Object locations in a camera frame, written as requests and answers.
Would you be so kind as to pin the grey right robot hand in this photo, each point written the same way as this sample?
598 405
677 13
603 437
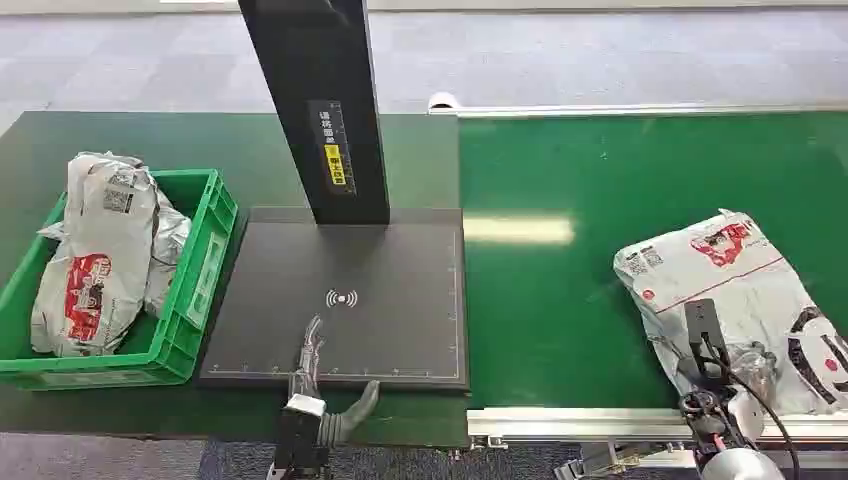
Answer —
712 391

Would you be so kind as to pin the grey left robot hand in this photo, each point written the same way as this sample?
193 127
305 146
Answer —
310 361

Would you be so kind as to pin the large white parcel bag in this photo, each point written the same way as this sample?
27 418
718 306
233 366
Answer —
729 272

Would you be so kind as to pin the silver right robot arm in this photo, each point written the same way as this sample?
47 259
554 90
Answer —
742 466

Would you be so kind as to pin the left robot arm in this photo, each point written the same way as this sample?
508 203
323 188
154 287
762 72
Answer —
299 447

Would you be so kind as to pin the green plastic crate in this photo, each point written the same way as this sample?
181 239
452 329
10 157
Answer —
205 265

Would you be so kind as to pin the silver grey parcel bag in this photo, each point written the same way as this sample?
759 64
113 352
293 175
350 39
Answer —
171 245

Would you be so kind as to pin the green conveyor belt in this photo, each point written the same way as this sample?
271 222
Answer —
550 298

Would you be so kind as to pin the black yellow label sticker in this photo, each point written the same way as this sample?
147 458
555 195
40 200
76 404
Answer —
334 159

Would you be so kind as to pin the white parcel bag red print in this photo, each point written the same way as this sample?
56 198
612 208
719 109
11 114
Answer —
106 265

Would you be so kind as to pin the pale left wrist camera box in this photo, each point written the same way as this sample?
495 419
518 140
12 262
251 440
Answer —
305 405

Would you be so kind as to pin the black scanner base plate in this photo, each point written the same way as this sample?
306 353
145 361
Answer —
397 318

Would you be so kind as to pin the metal conveyor support bracket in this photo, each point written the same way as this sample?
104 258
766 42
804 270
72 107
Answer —
606 460

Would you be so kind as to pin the aluminium conveyor side rail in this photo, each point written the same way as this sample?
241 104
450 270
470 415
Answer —
583 424
629 109

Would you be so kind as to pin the black scanner post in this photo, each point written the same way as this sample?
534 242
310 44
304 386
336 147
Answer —
311 66

